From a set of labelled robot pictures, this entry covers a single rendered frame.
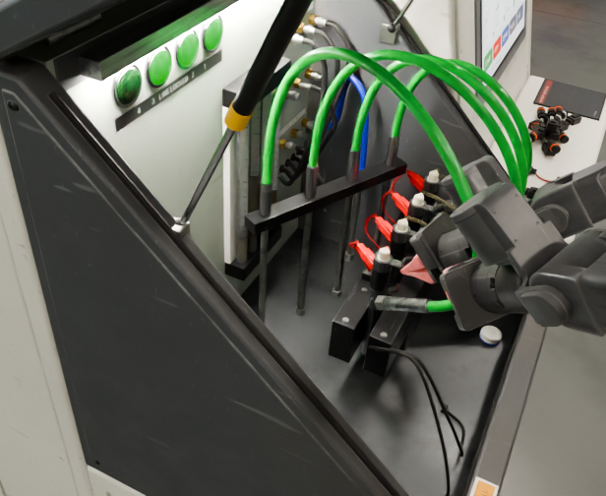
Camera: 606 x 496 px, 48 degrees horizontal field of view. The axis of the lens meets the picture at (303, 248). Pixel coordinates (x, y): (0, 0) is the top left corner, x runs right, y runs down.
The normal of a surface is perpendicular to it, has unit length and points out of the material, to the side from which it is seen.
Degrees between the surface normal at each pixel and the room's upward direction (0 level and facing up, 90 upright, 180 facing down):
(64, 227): 90
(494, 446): 0
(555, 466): 0
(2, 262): 90
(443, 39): 90
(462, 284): 45
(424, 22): 90
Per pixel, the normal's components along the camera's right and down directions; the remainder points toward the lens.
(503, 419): 0.07, -0.77
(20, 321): -0.44, 0.55
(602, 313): -0.75, 0.62
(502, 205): 0.18, -0.18
